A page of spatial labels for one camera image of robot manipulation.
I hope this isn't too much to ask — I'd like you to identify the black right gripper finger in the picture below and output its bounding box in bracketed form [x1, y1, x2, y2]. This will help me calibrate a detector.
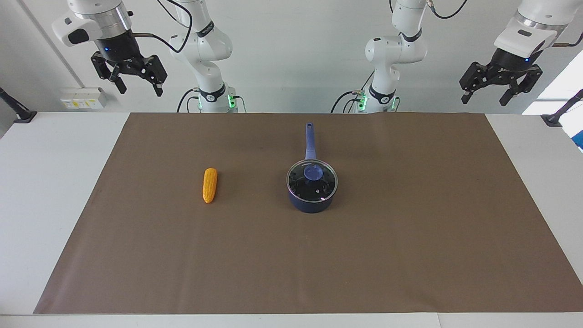
[91, 51, 127, 95]
[141, 55, 168, 97]

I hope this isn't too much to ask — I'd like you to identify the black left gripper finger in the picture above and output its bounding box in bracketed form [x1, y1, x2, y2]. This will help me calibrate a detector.
[500, 68, 542, 107]
[459, 64, 484, 104]

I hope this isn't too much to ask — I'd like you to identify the yellow corn cob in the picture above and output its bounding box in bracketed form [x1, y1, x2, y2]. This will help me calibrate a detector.
[202, 168, 218, 204]

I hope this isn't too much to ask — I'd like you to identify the glass lid with blue knob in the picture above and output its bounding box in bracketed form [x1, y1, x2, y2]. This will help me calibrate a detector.
[286, 159, 338, 202]

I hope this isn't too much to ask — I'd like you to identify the brown table mat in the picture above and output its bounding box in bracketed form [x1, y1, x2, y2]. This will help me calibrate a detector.
[33, 113, 583, 315]

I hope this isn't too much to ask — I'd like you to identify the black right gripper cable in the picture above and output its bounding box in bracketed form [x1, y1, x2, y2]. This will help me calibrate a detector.
[132, 0, 193, 53]

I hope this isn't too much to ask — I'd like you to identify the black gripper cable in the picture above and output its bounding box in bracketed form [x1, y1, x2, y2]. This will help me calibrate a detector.
[428, 0, 583, 47]
[132, 0, 193, 53]

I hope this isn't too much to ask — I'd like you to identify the white wall conduit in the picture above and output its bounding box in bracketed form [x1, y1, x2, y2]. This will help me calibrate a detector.
[18, 0, 87, 89]

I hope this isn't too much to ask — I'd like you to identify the white wall socket box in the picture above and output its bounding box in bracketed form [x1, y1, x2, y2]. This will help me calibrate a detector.
[60, 87, 107, 110]

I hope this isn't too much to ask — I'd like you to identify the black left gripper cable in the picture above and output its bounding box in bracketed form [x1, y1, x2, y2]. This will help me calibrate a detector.
[428, 0, 583, 47]

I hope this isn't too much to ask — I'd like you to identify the black saucepan purple handle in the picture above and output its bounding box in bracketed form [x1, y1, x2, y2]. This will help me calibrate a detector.
[286, 122, 339, 214]

